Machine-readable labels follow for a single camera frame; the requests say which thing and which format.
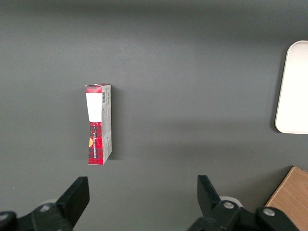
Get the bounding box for brown wooden board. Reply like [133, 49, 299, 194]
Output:
[264, 166, 308, 231]

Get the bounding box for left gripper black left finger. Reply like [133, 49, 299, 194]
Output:
[0, 176, 90, 231]

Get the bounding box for red plaid carton box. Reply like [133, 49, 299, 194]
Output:
[85, 83, 113, 167]

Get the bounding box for white rectangular tray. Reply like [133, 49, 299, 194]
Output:
[274, 40, 308, 135]

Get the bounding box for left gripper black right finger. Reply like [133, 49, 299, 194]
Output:
[186, 175, 300, 231]

